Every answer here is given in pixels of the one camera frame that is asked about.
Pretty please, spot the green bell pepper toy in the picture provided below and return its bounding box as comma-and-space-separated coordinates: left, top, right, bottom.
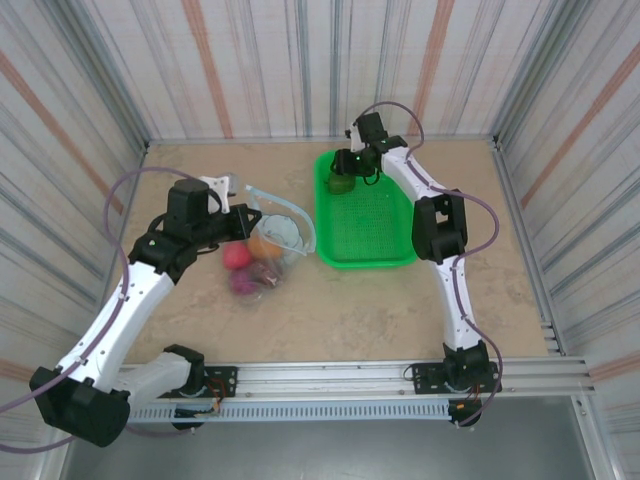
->
326, 169, 357, 195

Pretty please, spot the orange toy fruit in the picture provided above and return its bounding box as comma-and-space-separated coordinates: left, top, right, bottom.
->
248, 234, 282, 261

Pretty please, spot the clear blue-zipper zip-top bag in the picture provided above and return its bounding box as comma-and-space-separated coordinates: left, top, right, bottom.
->
222, 183, 317, 306

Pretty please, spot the dark red round toy fruit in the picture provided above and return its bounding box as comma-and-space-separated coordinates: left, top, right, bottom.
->
254, 262, 285, 290

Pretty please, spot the green plastic mesh basket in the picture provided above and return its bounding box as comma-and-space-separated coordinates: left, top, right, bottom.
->
313, 148, 419, 271

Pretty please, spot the purple round toy fruit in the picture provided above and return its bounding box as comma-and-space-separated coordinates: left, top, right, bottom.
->
228, 269, 259, 296

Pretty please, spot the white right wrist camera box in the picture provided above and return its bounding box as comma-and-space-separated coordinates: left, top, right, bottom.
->
344, 118, 365, 152

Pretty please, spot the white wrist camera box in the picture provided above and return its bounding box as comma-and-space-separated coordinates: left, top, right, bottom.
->
198, 173, 239, 214
344, 118, 365, 152

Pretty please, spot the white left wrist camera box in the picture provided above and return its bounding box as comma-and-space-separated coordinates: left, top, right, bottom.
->
198, 173, 239, 214

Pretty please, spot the aluminium side frame rail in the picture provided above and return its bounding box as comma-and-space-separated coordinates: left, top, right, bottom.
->
492, 134, 569, 357

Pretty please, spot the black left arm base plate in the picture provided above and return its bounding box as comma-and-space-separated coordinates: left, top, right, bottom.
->
148, 366, 239, 400

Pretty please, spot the aluminium mounting rail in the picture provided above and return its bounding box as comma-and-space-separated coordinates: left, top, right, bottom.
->
117, 355, 597, 401

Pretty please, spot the white slotted cable duct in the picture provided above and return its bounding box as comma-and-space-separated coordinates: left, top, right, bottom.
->
127, 399, 451, 422

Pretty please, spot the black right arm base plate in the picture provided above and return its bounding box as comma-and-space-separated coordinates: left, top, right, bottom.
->
410, 359, 503, 397

